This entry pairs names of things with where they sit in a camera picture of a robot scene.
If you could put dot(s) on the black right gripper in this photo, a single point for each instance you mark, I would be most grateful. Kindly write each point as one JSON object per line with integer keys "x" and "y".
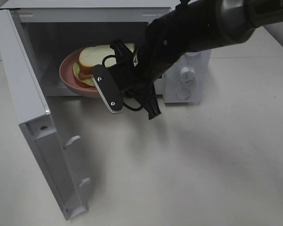
{"x": 122, "y": 71}

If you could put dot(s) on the round white door-release button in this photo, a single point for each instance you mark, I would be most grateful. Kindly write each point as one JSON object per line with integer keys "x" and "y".
{"x": 183, "y": 94}

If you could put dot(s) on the white timer knob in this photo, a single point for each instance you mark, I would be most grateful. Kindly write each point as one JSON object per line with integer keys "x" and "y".
{"x": 187, "y": 75}

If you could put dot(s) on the white bread sandwich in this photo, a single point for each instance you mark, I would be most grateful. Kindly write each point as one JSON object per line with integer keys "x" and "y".
{"x": 88, "y": 58}

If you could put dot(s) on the pink round plate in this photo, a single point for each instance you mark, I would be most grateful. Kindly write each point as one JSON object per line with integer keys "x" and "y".
{"x": 66, "y": 73}

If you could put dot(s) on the white microwave door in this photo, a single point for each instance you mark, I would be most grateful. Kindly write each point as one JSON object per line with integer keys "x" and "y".
{"x": 35, "y": 119}

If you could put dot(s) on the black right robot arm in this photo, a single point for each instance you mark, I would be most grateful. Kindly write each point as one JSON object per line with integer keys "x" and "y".
{"x": 191, "y": 27}

